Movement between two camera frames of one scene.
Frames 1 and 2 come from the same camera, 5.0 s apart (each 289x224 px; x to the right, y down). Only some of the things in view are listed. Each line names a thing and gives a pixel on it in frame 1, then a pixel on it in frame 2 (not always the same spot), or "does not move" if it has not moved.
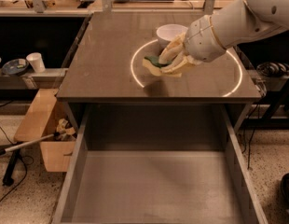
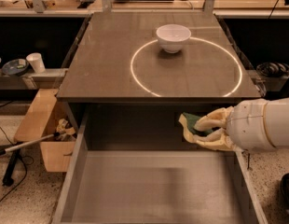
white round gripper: x=200 y=40 -> x=247 y=124
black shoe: x=286 y=191 does not move
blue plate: x=15 y=66 does not move
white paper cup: x=36 y=61 does not move
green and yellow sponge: x=153 y=65 -> x=191 y=120
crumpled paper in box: x=66 y=133 does not move
